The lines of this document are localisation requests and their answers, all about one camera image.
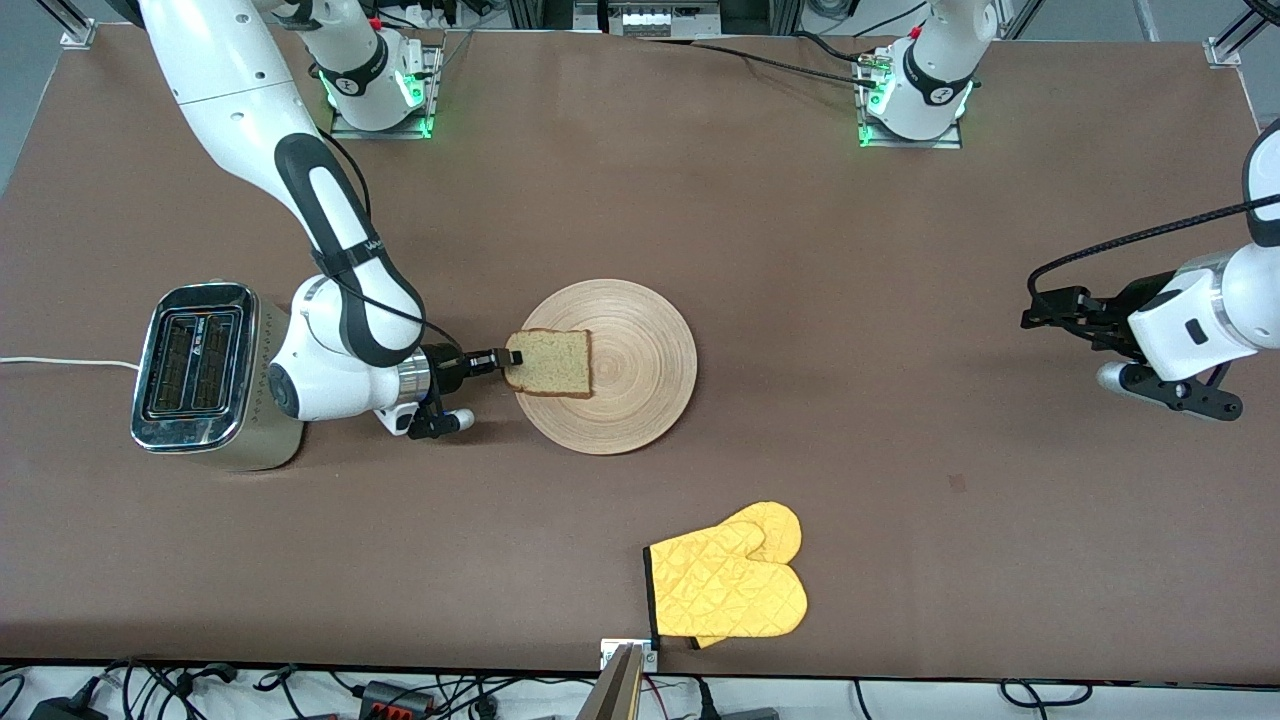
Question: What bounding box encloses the aluminium camera mount bar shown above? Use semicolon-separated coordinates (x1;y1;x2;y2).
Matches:
577;645;644;720

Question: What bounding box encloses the red and black connector block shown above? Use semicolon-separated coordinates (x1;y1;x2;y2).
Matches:
360;680;437;720

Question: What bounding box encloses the braided black right arm cable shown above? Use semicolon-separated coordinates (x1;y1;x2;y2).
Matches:
318;128;433;346

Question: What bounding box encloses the yellow quilted oven mitt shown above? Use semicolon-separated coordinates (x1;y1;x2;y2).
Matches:
644;520;809;641
690;502;803;651

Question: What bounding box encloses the white power strip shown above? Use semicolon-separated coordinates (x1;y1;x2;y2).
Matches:
604;4;722;39

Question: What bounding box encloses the tangled black floor cable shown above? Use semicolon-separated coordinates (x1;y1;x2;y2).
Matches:
98;658;243;703

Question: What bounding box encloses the brown bread slice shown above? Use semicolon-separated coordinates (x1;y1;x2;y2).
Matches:
503;328;593;400

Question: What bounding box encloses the thick black table cable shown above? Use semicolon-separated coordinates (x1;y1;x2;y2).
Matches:
795;31;873;65

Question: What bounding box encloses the looped black floor cable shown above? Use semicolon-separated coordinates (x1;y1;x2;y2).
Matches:
1000;679;1093;708

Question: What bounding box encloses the thin black table cable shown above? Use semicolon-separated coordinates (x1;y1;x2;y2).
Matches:
638;38;883;88

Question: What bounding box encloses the silver two-slot toaster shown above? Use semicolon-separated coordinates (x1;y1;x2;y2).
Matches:
130;282;307;473

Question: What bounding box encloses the black power adapter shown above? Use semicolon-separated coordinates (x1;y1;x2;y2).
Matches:
28;695;109;720

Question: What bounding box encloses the white toaster power cord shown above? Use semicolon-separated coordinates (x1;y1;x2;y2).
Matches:
0;356;141;373

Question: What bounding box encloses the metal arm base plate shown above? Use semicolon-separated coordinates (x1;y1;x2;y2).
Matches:
330;42;442;141
857;50;964;151

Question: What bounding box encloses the round wooden plate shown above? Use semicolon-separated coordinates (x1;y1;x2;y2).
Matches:
512;279;698;457

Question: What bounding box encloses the small silver mount bracket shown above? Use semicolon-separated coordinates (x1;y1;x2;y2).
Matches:
600;639;660;672

